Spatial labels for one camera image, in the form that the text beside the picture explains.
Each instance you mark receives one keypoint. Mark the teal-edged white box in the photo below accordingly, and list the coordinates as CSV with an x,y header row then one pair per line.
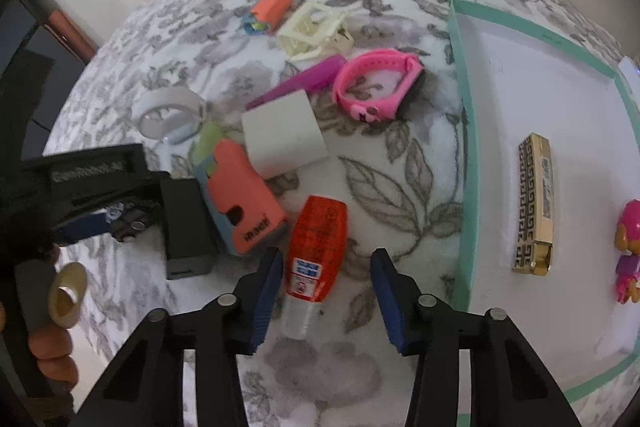
x,y
500,107

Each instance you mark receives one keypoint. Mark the cream hair claw clip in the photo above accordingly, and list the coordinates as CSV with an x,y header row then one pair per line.
x,y
300,24

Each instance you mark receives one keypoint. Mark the purple plastic tube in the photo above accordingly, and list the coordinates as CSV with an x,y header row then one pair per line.
x,y
310,79

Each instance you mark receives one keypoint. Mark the gold patterned box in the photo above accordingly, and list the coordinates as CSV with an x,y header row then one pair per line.
x,y
532,207

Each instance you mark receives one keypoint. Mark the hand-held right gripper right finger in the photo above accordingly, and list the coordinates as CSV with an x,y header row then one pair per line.
x,y
387,302

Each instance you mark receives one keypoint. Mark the large coral blue stapler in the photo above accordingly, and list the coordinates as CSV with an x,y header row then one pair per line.
x,y
240,192

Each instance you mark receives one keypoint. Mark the pink wrist watch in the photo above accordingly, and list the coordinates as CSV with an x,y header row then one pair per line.
x,y
372,58

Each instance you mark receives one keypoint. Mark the floral blanket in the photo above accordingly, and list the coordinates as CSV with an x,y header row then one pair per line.
x,y
400,187

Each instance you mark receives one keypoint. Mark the white cube adapter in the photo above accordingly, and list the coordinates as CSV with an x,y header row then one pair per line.
x,y
285,137

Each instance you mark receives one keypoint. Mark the dark furniture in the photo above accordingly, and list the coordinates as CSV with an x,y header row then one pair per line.
x,y
30,107

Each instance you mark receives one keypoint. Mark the black charger box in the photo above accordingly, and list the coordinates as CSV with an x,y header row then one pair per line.
x,y
187,227

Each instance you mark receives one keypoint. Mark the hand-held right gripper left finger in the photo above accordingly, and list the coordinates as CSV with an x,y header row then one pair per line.
x,y
265,302

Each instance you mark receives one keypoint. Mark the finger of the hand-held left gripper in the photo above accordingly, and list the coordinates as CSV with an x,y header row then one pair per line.
x,y
80,227

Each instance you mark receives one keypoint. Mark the red glue bottle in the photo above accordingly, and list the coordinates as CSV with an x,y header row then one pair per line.
x,y
315,237

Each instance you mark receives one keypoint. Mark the white device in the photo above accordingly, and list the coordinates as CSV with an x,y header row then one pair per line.
x,y
630,71

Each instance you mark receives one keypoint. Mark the pale green plastic piece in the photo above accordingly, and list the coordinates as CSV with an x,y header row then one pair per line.
x,y
207,142

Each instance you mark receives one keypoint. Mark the small coral blue stapler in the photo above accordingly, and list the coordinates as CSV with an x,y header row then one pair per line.
x,y
270,7

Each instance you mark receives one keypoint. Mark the person's left hand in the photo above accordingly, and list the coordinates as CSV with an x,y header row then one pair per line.
x,y
52,352

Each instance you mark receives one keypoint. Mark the pink toy figure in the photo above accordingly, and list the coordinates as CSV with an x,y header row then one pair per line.
x,y
630,227

